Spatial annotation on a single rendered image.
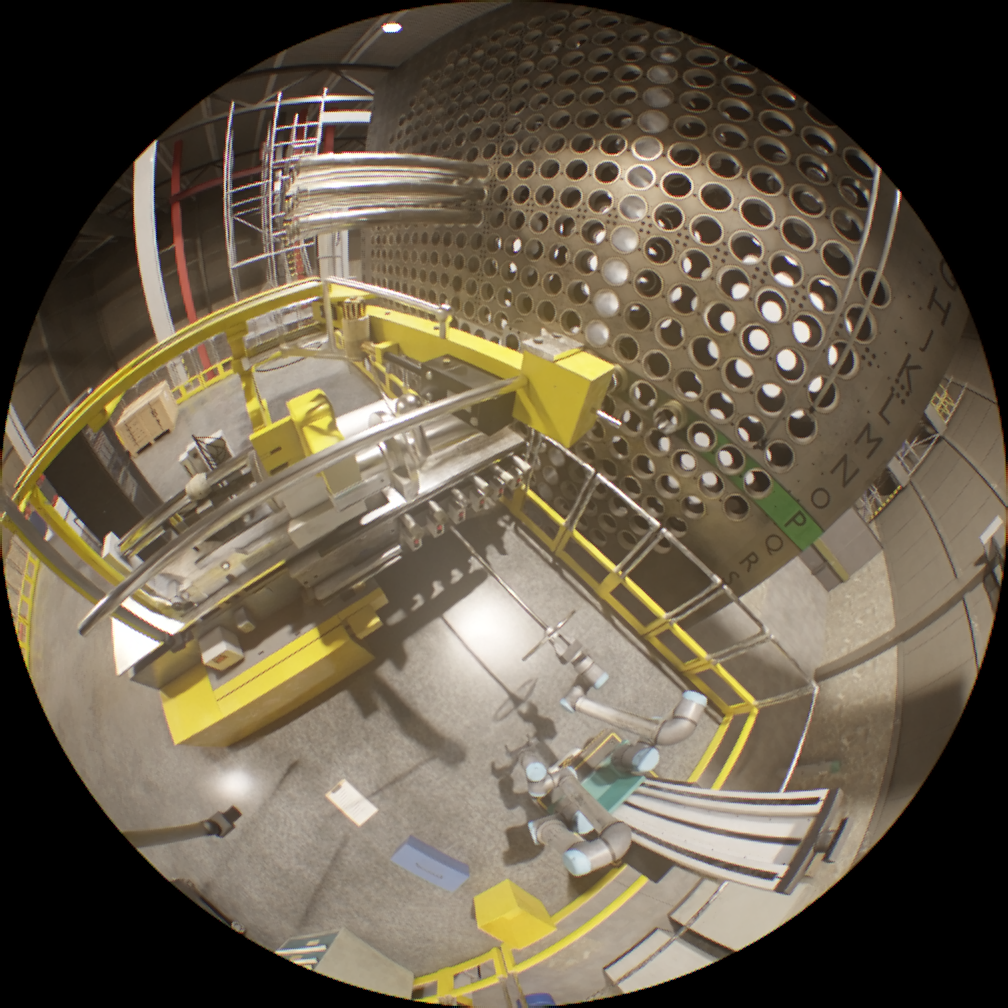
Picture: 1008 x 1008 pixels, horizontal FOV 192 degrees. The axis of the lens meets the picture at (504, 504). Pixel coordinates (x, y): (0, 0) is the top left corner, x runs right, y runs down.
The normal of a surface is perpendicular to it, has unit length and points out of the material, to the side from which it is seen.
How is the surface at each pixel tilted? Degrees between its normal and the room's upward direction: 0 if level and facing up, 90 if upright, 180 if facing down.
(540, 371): 90
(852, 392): 90
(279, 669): 0
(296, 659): 0
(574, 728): 0
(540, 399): 90
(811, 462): 90
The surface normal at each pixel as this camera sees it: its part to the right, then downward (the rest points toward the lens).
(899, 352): -0.73, 0.46
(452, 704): 0.13, -0.63
